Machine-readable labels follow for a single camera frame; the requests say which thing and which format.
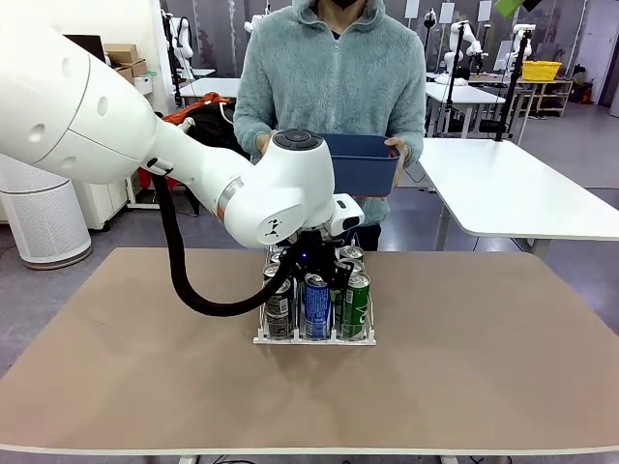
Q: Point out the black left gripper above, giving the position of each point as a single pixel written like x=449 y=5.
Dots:
x=312 y=253

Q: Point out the blue white beverage can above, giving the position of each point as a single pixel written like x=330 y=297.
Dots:
x=316 y=309

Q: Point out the blue plastic bin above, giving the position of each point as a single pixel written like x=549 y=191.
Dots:
x=362 y=169

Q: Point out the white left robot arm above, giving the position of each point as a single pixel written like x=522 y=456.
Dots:
x=97 y=121

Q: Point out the person's left forearm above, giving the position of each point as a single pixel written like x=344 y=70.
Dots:
x=416 y=135

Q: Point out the white lab robot arm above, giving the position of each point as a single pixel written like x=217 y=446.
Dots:
x=184 y=38
x=457 y=43
x=520 y=38

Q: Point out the clear plastic can dispenser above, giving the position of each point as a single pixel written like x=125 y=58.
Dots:
x=314 y=342

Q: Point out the person's right hand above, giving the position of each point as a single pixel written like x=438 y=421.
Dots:
x=265 y=142

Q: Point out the person's left hand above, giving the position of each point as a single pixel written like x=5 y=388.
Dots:
x=400 y=145

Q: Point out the white paper sign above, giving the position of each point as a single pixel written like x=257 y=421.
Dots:
x=447 y=12
x=412 y=8
x=484 y=10

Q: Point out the yellow plastic crate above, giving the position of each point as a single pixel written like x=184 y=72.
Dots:
x=541 y=70

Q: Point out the black tripod pole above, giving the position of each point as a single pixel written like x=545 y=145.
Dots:
x=454 y=72
x=512 y=87

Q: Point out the wooden shelf table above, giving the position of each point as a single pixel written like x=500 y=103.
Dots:
x=551 y=92

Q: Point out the white lab table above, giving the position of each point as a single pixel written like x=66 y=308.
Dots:
x=208 y=87
x=464 y=94

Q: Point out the red fire extinguisher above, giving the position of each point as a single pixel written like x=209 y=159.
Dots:
x=586 y=94

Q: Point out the large white table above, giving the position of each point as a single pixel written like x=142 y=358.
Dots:
x=508 y=193

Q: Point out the black jacket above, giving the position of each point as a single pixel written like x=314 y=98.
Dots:
x=217 y=130

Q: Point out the person in teal fleece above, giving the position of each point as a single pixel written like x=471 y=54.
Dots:
x=333 y=82

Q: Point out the white plush item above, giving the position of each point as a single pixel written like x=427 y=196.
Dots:
x=186 y=126

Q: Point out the white storage box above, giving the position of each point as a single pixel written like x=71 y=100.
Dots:
x=143 y=85

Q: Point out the white perforated air purifier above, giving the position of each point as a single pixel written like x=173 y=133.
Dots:
x=48 y=227

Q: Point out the brown cardboard box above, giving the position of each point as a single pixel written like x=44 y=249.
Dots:
x=126 y=72
x=139 y=67
x=121 y=53

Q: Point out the black computer monitor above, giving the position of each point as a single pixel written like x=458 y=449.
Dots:
x=92 y=46

